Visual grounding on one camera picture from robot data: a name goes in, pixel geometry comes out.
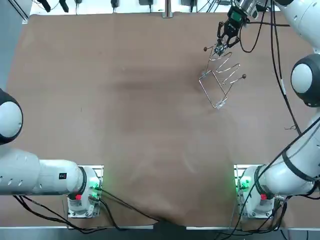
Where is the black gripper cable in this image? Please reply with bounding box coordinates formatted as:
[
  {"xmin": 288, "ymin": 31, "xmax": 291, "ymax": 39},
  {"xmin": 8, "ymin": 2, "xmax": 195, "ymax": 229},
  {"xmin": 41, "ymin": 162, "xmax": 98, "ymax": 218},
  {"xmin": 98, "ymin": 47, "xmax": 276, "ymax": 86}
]
[{"xmin": 238, "ymin": 0, "xmax": 292, "ymax": 53}]

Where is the aluminium camera mount post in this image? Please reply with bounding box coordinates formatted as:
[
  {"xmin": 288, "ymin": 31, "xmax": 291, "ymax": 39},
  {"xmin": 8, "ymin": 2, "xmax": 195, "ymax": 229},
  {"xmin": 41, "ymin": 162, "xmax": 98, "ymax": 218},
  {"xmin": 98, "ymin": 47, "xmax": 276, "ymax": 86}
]
[{"xmin": 161, "ymin": 0, "xmax": 174, "ymax": 19}]

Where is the chrome wire goblet holder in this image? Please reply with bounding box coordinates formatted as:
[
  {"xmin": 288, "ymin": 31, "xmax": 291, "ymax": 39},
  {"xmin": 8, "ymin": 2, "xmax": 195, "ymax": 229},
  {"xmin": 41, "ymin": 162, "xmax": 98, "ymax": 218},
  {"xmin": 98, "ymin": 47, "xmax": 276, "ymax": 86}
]
[{"xmin": 202, "ymin": 46, "xmax": 248, "ymax": 110}]

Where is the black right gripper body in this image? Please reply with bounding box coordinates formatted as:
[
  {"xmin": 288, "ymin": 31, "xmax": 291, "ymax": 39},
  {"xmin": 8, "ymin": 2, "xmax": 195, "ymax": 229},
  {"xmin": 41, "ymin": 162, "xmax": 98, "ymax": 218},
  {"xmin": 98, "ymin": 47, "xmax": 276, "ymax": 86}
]
[{"xmin": 223, "ymin": 5, "xmax": 251, "ymax": 38}]

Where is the aluminium frame corner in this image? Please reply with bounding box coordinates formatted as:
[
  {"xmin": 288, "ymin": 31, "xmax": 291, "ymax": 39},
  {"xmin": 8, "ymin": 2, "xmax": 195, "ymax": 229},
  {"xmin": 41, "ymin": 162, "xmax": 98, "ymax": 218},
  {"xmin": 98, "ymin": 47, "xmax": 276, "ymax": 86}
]
[{"xmin": 21, "ymin": 12, "xmax": 34, "ymax": 25}]

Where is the black base cable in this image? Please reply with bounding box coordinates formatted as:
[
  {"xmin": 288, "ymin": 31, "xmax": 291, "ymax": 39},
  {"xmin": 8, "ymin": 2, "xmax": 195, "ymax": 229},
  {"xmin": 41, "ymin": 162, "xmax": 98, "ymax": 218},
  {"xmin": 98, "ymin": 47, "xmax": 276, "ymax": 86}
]
[
  {"xmin": 89, "ymin": 186, "xmax": 163, "ymax": 223},
  {"xmin": 12, "ymin": 194, "xmax": 153, "ymax": 232}
]

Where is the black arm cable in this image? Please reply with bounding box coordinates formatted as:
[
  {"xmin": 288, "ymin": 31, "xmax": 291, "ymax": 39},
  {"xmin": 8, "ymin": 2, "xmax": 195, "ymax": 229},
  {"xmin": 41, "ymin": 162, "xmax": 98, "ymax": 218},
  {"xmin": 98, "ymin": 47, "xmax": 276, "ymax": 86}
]
[{"xmin": 271, "ymin": 0, "xmax": 305, "ymax": 137}]

